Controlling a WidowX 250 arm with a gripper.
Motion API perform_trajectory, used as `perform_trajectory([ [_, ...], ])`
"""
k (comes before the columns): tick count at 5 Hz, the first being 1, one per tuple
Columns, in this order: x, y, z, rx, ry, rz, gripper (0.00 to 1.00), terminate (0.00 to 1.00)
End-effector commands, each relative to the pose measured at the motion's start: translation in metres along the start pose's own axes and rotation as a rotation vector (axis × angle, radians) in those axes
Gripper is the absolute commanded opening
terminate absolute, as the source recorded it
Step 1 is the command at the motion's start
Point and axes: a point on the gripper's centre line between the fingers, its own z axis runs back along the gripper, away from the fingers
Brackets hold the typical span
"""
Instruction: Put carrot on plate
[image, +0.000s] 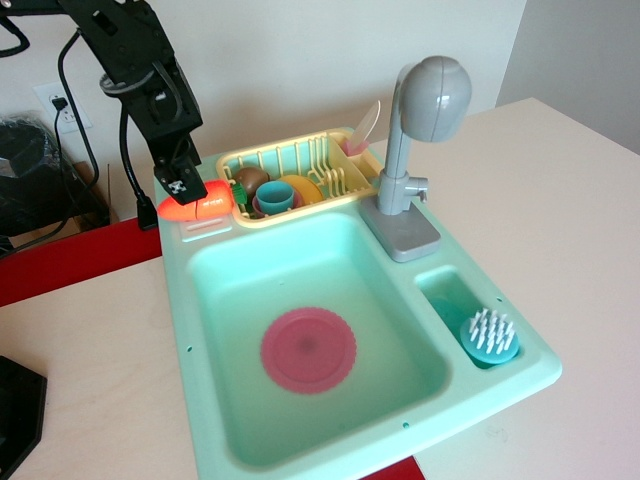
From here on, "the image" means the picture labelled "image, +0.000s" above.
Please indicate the mint green toy sink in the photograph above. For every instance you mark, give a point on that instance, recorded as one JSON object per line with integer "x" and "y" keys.
{"x": 412, "y": 384}

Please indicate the teal toy cup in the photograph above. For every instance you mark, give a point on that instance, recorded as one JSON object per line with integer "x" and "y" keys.
{"x": 275, "y": 197}

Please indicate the yellow toy plate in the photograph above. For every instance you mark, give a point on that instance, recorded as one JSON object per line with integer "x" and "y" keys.
{"x": 309, "y": 191}

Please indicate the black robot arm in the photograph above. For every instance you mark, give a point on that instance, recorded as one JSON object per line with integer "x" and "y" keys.
{"x": 143, "y": 74}

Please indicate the yellow dish rack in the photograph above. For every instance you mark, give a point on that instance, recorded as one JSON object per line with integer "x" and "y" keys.
{"x": 315, "y": 165}

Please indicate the black base bottom left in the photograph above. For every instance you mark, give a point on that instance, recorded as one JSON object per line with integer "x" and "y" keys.
{"x": 23, "y": 400}

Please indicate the pink toy bowl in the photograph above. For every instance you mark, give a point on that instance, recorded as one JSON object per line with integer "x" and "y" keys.
{"x": 257, "y": 213}

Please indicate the red board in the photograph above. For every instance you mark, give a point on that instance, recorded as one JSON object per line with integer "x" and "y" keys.
{"x": 76, "y": 258}

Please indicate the teal scrub brush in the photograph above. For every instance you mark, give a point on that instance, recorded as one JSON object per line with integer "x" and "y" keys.
{"x": 489, "y": 338}

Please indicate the white wall outlet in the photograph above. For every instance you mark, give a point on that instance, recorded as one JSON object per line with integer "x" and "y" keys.
{"x": 56, "y": 103}

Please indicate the pink toy plate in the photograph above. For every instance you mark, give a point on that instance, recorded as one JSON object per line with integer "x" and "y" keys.
{"x": 308, "y": 350}

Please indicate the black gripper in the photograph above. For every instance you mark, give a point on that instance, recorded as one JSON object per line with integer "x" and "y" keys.
{"x": 164, "y": 110}

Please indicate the orange toy carrot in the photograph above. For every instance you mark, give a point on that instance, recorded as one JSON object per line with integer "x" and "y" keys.
{"x": 218, "y": 201}

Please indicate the brown toy kiwi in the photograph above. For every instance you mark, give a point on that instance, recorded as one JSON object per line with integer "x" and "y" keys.
{"x": 251, "y": 178}

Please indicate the black bag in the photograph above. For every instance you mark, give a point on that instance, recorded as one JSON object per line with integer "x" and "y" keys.
{"x": 39, "y": 185}

